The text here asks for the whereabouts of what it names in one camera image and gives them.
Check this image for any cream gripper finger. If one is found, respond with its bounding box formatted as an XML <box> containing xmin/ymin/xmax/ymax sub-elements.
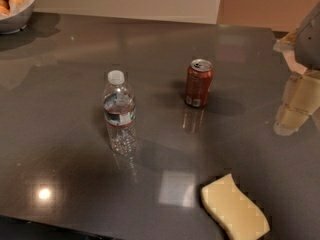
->
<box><xmin>273</xmin><ymin>70</ymin><xmax>320</xmax><ymax>136</ymax></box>
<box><xmin>273</xmin><ymin>30</ymin><xmax>307</xmax><ymax>75</ymax></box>

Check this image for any red coke can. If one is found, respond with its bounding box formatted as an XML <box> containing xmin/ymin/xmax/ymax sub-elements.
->
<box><xmin>185</xmin><ymin>59</ymin><xmax>213</xmax><ymax>108</ymax></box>

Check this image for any yellow sponge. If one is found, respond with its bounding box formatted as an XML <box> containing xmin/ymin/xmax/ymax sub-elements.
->
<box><xmin>201</xmin><ymin>174</ymin><xmax>270</xmax><ymax>240</ymax></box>

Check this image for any clear plastic water bottle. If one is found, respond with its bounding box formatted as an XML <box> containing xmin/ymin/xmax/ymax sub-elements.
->
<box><xmin>103</xmin><ymin>70</ymin><xmax>137</xmax><ymax>154</ymax></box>

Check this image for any white paper bowl liner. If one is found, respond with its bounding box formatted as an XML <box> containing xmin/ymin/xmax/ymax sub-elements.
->
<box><xmin>8</xmin><ymin>0</ymin><xmax>34</xmax><ymax>15</ymax></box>

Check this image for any silver metal bowl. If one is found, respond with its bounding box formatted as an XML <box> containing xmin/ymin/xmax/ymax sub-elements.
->
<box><xmin>0</xmin><ymin>0</ymin><xmax>36</xmax><ymax>34</ymax></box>

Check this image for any orange fruit middle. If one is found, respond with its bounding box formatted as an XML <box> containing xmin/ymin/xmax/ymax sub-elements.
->
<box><xmin>9</xmin><ymin>0</ymin><xmax>24</xmax><ymax>10</ymax></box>

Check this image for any orange fruit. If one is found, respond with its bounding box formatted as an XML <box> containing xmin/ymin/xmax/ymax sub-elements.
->
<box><xmin>9</xmin><ymin>0</ymin><xmax>24</xmax><ymax>10</ymax></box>
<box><xmin>0</xmin><ymin>0</ymin><xmax>10</xmax><ymax>15</ymax></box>

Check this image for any orange fruit lower left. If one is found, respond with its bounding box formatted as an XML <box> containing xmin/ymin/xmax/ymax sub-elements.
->
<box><xmin>0</xmin><ymin>0</ymin><xmax>10</xmax><ymax>15</ymax></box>

